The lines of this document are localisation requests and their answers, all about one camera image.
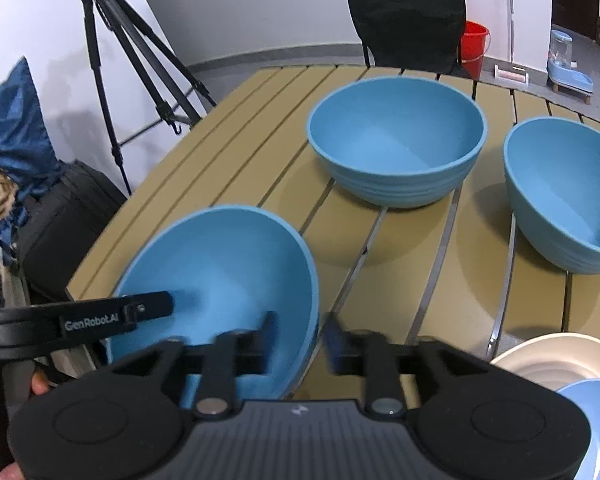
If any blue bowl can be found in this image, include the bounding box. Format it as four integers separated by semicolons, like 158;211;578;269
107;205;320;400
503;117;600;274
306;76;488;209

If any cream plate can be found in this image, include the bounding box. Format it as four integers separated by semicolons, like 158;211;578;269
491;333;600;391

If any person's left hand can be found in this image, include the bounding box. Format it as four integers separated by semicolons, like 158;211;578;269
0;361;50;472

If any black suitcase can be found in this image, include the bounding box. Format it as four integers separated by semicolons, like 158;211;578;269
16;160;126;304

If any blue cloth bag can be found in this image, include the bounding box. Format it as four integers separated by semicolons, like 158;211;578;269
0;58;66;264

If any black folding chair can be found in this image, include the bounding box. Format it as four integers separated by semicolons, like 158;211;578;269
347;0;470;78

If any red bucket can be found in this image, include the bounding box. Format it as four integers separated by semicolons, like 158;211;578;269
460;21;491;80

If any blue pet water feeder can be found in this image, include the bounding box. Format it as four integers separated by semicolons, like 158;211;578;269
547;29;594;104

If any white mop pole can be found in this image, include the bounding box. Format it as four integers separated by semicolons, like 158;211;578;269
494;0;530;90

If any black camera tripod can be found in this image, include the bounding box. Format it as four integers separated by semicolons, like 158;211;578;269
57;0;219;198

